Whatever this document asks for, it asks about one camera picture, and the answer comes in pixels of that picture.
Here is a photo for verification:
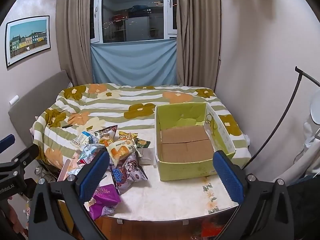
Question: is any blue red cartoon snack bag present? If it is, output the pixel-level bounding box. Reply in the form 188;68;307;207
67;144;106;175

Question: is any cartoon purple blue snack bag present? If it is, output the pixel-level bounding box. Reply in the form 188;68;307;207
110;153;148;195

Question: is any orange white cake bag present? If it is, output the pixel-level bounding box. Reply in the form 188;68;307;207
107;137;137;166

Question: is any red brown yellow snack bag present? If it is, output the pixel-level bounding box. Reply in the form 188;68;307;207
94;125;118;146

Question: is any gold snack bag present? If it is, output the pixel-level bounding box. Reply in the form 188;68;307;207
119;131;138;140

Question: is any white translucent packet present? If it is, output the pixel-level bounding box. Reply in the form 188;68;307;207
138;148;156;166

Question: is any dark green snack packet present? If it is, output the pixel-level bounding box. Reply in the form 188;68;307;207
135;137;151;149

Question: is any light blue white snack bag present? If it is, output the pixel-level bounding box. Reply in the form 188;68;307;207
71;131;99;151

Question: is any grey padded headboard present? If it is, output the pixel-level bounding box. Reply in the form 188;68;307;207
8;70;70;146

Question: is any floral striped bed quilt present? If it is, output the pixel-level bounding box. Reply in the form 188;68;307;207
33;83;251;169

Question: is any framed houses picture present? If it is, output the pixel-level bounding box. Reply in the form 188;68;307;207
5;15;51;68

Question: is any green cardboard box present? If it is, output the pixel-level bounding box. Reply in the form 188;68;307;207
155;102;236;181

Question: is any blue cloth under window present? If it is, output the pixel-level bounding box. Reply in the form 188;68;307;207
91;39;177;86

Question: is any black lamp stand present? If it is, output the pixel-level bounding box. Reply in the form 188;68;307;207
242;66;319;170

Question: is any left beige curtain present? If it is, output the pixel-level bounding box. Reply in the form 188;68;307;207
56;0;93;85

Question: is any beige curtain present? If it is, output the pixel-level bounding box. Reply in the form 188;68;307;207
56;0;93;85
176;0;221;89

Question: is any right beige curtain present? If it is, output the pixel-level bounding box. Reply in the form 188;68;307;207
176;0;221;89

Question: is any window with white frame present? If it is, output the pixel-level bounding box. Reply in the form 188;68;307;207
90;0;177;43

